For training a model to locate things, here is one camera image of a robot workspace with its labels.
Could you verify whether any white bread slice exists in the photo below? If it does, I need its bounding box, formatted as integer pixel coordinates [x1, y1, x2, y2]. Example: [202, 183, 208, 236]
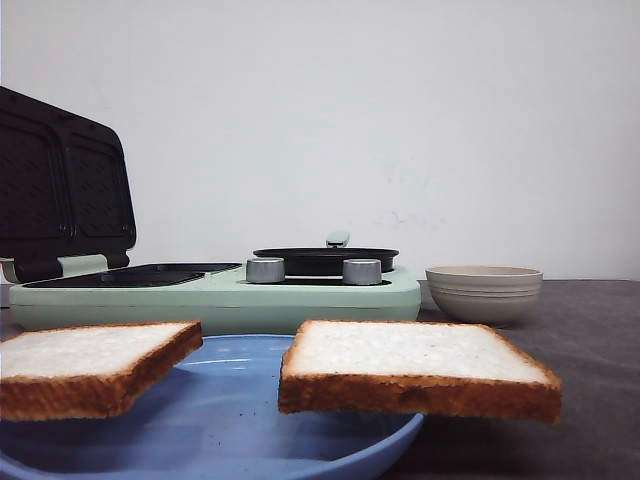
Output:
[278, 320, 562, 423]
[1, 320, 203, 421]

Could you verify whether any silver control knob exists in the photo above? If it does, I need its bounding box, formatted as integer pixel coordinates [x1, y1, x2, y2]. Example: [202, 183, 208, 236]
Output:
[342, 258, 382, 286]
[246, 257, 286, 284]

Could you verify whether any beige ribbed bowl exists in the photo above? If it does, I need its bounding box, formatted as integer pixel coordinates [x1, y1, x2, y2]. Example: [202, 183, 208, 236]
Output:
[425, 265, 543, 326]

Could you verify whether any blue round plate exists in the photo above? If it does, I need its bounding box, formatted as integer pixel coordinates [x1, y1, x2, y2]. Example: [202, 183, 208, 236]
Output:
[1, 335, 423, 479]

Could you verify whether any right silver control knob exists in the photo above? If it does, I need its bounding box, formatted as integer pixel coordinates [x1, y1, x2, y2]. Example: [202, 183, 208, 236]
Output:
[342, 258, 382, 286]

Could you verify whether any left silver control knob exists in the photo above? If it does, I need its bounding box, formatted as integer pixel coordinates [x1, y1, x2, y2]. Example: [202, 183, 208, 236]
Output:
[246, 257, 286, 284]

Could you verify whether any black frying pan green handle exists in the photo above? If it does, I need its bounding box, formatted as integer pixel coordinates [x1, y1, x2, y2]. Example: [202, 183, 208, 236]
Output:
[253, 231, 399, 276]

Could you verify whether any mint green breakfast maker base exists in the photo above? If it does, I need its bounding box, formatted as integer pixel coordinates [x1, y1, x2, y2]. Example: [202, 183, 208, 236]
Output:
[8, 255, 421, 335]

